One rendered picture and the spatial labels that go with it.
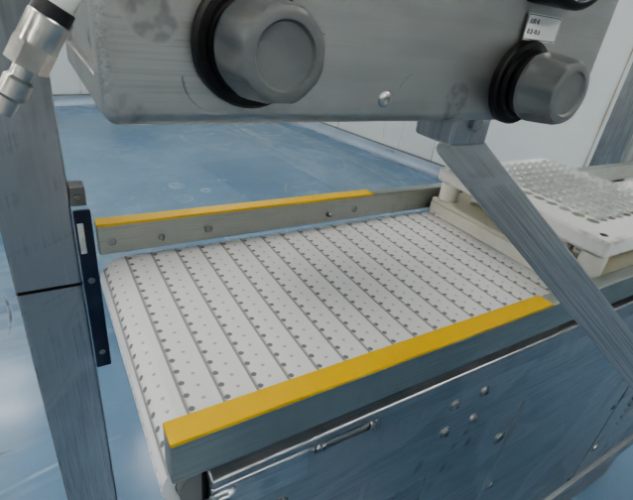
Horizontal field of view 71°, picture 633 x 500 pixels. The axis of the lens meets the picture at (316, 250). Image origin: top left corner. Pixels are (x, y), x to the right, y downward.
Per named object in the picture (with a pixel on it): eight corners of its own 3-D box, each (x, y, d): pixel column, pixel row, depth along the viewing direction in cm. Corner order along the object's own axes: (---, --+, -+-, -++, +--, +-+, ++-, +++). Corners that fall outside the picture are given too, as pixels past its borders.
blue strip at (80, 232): (97, 368, 51) (72, 212, 42) (96, 365, 52) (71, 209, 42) (111, 364, 52) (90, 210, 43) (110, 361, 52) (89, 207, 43)
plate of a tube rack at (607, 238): (603, 261, 46) (611, 243, 45) (436, 179, 64) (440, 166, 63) (700, 229, 58) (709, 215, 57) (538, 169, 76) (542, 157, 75)
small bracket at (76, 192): (71, 208, 42) (68, 188, 41) (68, 199, 44) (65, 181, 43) (87, 206, 43) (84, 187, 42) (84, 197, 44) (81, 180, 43)
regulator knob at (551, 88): (529, 139, 17) (572, 14, 15) (478, 122, 19) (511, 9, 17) (577, 136, 19) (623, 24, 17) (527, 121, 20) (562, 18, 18)
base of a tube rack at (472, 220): (583, 300, 48) (592, 282, 47) (428, 210, 66) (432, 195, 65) (681, 262, 60) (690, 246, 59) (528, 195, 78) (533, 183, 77)
